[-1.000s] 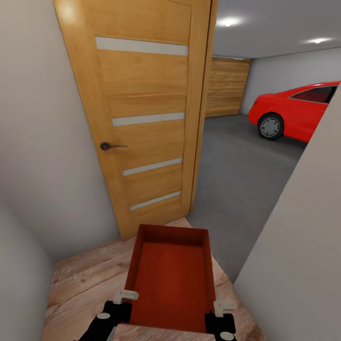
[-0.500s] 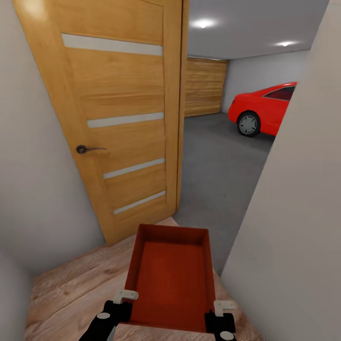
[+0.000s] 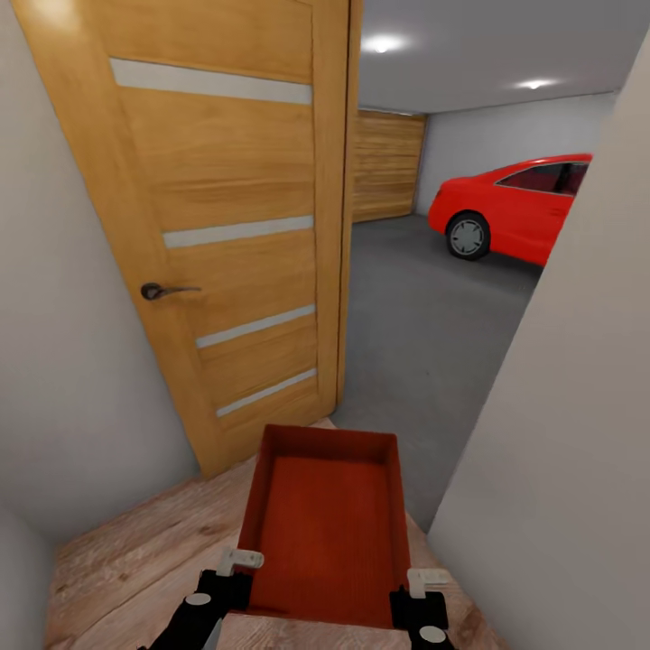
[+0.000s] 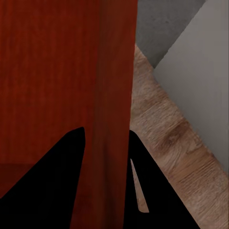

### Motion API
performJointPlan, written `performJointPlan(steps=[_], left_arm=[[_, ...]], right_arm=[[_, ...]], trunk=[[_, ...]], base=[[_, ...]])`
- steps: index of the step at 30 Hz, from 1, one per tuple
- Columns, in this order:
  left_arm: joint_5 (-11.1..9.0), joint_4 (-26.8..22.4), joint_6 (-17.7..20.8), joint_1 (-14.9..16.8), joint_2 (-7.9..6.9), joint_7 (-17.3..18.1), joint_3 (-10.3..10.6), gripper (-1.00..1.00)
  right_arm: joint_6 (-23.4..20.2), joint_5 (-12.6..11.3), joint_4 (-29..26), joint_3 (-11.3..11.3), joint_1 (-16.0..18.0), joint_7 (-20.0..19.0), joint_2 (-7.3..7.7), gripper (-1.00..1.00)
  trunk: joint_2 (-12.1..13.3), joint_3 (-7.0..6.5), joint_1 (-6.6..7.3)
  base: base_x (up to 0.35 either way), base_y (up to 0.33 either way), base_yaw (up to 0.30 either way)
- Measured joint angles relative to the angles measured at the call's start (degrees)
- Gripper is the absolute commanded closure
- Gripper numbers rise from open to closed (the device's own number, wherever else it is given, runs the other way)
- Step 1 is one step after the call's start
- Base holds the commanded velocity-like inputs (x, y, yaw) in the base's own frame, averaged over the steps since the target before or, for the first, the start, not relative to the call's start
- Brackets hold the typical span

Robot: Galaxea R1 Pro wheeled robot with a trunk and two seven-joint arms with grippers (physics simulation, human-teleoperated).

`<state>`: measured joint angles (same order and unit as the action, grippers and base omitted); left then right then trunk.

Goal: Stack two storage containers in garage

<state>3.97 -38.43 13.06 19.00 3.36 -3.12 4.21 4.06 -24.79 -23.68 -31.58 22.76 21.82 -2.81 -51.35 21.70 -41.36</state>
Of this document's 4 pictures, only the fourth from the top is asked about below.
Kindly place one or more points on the storage box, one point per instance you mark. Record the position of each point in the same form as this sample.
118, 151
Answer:
66, 64

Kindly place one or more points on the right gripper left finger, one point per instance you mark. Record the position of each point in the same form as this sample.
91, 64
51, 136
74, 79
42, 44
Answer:
44, 197

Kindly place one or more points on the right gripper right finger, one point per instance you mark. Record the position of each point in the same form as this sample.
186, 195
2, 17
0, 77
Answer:
166, 209

